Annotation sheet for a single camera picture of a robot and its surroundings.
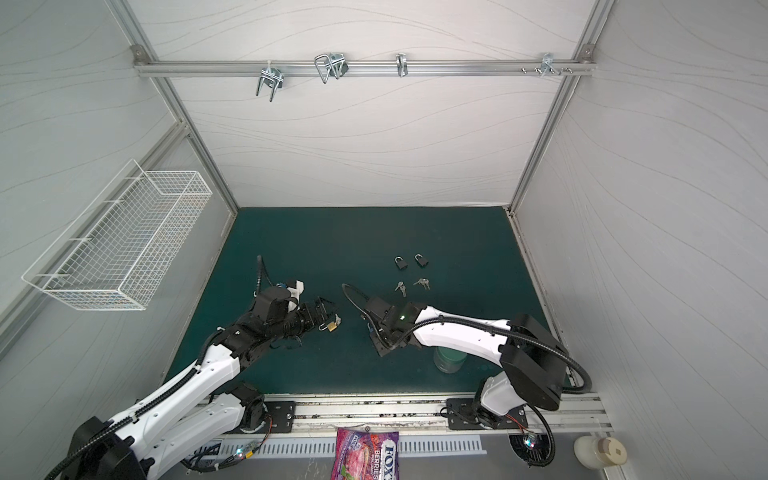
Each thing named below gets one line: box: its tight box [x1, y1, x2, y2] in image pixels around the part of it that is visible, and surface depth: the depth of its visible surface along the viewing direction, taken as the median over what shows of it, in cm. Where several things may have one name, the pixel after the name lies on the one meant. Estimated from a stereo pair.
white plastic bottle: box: [573, 436, 628, 470], surface depth 63 cm
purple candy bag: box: [331, 428, 400, 480], surface depth 68 cm
